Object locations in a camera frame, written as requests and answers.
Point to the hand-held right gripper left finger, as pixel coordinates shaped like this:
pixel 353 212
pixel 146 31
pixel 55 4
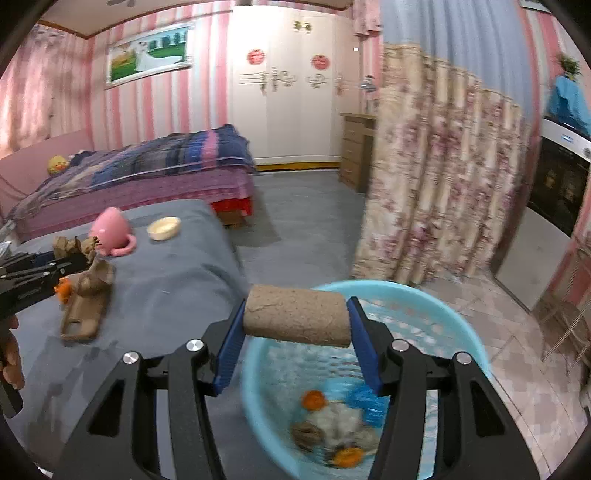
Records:
pixel 228 360

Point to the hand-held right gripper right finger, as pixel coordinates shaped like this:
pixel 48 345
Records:
pixel 364 350

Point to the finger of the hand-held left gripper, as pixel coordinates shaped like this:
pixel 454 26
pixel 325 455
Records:
pixel 51 279
pixel 51 262

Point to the torn brown cardboard tube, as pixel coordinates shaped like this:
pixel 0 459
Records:
pixel 97 277

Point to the blue plastic bag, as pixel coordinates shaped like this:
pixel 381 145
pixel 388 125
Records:
pixel 369 406

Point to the orange bottle cap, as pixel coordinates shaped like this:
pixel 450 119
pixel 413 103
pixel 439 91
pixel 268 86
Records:
pixel 314 399

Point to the white tissue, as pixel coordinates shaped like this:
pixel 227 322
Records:
pixel 341 422

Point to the light blue plastic basket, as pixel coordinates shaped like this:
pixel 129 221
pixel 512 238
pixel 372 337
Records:
pixel 286 415

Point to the mandarin orange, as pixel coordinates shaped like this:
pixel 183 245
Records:
pixel 348 457
pixel 64 290

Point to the person's left hand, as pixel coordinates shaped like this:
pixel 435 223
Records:
pixel 13 364

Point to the brown phone case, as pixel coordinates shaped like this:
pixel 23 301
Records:
pixel 85 318

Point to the pink pig cup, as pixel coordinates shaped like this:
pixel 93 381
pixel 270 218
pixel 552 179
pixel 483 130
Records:
pixel 111 230

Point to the yellow duck plush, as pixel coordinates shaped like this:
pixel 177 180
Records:
pixel 57 165

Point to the pink bed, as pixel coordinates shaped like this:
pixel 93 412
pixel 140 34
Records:
pixel 138 203

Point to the cream shallow bowl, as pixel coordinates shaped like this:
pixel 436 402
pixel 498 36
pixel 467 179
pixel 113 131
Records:
pixel 164 228

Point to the plaid purple blanket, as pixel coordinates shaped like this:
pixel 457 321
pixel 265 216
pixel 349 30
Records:
pixel 161 159

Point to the pink floral curtain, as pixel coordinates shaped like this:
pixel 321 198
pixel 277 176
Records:
pixel 41 92

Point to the blue and floral curtain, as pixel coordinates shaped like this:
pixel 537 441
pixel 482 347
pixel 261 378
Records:
pixel 438 175

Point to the wooden desk with drawers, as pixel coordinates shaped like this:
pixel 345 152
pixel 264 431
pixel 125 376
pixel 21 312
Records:
pixel 353 152

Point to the white wardrobe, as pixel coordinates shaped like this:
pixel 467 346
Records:
pixel 295 115

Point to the black oven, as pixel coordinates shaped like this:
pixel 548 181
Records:
pixel 558 180

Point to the desk lamp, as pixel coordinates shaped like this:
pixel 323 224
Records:
pixel 368 85

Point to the ceiling fan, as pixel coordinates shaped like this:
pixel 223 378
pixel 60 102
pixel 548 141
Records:
pixel 122 2

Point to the red paper flower decoration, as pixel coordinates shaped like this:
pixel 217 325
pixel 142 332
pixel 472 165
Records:
pixel 255 56
pixel 317 62

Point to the blue cloth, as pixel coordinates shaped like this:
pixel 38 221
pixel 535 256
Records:
pixel 568 104

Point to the pink curtain valance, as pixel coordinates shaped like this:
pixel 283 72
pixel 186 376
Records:
pixel 367 16

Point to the potted plant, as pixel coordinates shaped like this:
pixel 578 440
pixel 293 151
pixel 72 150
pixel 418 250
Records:
pixel 569 65

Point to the framed wall picture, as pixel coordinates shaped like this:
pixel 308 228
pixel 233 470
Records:
pixel 147 55

